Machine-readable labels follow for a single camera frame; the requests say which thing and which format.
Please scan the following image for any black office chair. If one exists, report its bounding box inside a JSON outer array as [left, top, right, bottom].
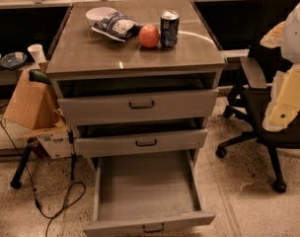
[[216, 0, 300, 193]]

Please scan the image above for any top grey drawer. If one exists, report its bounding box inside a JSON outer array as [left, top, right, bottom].
[[58, 89, 218, 125]]

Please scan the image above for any red apple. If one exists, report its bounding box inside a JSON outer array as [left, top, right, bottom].
[[138, 25, 160, 48]]

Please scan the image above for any black tripod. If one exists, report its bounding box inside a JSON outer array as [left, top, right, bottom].
[[10, 131, 77, 189]]

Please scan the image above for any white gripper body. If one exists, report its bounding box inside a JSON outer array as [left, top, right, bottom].
[[262, 71, 284, 131]]

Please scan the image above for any blue soda can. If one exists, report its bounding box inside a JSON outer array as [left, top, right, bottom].
[[160, 10, 180, 48]]

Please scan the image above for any dark blue plate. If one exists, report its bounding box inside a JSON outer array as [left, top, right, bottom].
[[0, 51, 27, 70]]

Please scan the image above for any white bowl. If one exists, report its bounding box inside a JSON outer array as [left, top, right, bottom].
[[86, 7, 115, 26]]

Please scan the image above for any bottom grey drawer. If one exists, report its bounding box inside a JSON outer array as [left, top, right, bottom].
[[84, 150, 215, 237]]

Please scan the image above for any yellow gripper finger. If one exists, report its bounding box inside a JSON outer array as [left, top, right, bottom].
[[269, 64, 300, 127]]

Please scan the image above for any blue chip bag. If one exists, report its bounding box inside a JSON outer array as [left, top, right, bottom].
[[92, 12, 142, 42]]

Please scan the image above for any grey drawer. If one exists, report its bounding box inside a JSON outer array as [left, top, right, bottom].
[[76, 129, 207, 158], [58, 89, 218, 125], [84, 150, 215, 237]]

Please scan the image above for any white cardboard box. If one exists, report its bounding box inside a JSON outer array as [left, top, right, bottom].
[[22, 126, 71, 159]]

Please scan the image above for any middle grey drawer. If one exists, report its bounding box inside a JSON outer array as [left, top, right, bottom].
[[76, 129, 207, 158]]

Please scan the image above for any grey drawer cabinet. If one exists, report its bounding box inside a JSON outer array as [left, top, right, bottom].
[[45, 0, 227, 163]]

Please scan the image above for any black cable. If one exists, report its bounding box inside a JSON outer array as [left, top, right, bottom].
[[0, 103, 87, 237]]

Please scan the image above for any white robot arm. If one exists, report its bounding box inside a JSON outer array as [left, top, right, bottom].
[[260, 2, 300, 131]]

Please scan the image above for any white paper cup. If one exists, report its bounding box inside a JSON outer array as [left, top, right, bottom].
[[28, 43, 46, 63]]

